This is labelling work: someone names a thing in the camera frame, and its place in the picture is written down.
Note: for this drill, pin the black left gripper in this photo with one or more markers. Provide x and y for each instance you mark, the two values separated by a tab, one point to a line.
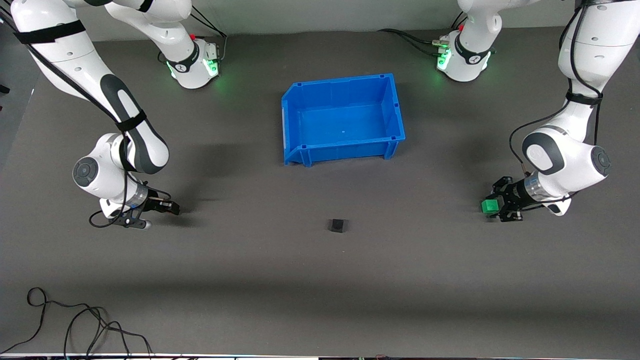
513	193

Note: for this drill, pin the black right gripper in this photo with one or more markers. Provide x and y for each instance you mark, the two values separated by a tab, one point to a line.
153	204

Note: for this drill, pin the small green cube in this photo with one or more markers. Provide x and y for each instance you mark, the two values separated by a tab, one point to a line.
491	206

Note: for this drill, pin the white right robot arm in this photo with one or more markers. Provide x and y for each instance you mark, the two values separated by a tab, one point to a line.
135	130

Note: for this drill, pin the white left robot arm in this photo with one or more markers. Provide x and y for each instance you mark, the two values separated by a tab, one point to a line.
565	165

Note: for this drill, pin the small black cube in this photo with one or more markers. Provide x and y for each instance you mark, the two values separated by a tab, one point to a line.
337	226

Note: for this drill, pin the blue plastic storage bin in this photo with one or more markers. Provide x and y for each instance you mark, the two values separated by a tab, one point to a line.
345	125

